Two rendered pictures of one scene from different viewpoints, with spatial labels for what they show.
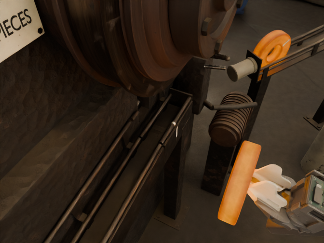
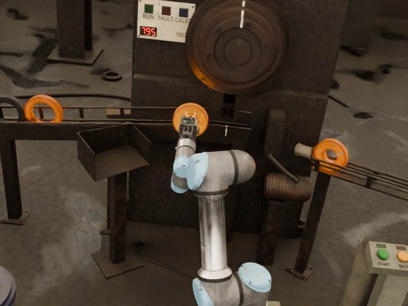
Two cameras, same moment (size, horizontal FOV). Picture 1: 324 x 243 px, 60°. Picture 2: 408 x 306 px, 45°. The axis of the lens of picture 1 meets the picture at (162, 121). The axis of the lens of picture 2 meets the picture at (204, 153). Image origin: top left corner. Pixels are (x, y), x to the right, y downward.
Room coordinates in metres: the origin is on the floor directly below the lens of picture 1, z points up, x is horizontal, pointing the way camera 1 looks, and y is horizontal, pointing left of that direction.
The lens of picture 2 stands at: (-0.55, -1.92, 1.77)
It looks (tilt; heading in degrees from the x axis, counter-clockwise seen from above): 29 degrees down; 63
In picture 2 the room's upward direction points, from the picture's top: 6 degrees clockwise
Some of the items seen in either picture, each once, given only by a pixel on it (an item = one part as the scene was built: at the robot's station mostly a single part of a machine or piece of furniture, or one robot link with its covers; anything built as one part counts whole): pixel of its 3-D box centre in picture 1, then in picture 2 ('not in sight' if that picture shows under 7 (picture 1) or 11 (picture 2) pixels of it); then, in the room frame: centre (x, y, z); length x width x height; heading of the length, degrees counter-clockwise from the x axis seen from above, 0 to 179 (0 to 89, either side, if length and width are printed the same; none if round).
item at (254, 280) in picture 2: not in sight; (251, 285); (0.22, -0.87, 0.54); 0.13 x 0.12 x 0.14; 175
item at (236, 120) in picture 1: (223, 149); (280, 220); (0.76, -0.28, 0.27); 0.22 x 0.13 x 0.53; 153
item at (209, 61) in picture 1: (191, 79); (272, 133); (0.74, -0.10, 0.68); 0.11 x 0.08 x 0.24; 63
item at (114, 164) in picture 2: not in sight; (113, 204); (-0.04, -0.04, 0.36); 0.26 x 0.20 x 0.72; 8
